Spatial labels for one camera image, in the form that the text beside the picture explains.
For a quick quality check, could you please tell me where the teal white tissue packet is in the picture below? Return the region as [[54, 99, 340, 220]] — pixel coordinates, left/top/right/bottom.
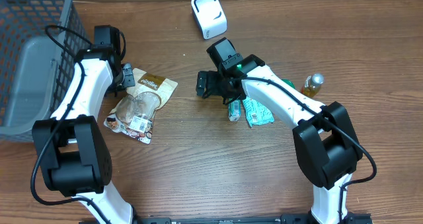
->
[[228, 100, 241, 122]]

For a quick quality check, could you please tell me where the brown white snack bag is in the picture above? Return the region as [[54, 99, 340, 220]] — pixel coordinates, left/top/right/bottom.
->
[[103, 68, 178, 144]]

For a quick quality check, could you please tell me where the teal tissue pack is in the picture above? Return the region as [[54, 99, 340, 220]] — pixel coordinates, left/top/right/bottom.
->
[[243, 97, 274, 128]]

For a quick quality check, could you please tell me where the green lid seasoning jar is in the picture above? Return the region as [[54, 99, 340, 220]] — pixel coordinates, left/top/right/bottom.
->
[[283, 79, 295, 89]]

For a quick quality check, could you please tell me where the yellow dish soap bottle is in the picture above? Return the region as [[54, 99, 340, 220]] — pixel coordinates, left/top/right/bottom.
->
[[300, 73, 325, 98]]

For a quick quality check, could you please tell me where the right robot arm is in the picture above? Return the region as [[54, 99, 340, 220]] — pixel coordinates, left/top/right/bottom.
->
[[196, 38, 371, 223]]

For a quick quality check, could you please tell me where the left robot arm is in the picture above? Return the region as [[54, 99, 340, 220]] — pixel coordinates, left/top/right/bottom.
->
[[30, 25, 139, 223]]

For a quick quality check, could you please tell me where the white barcode scanner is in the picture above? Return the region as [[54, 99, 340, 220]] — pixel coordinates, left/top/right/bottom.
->
[[190, 0, 227, 40]]

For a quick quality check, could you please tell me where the grey plastic shopping basket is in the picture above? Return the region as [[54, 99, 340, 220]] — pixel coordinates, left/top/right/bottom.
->
[[1, 0, 88, 142]]

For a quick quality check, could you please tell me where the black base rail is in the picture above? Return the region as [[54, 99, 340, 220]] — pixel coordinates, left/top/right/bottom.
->
[[79, 212, 374, 224]]

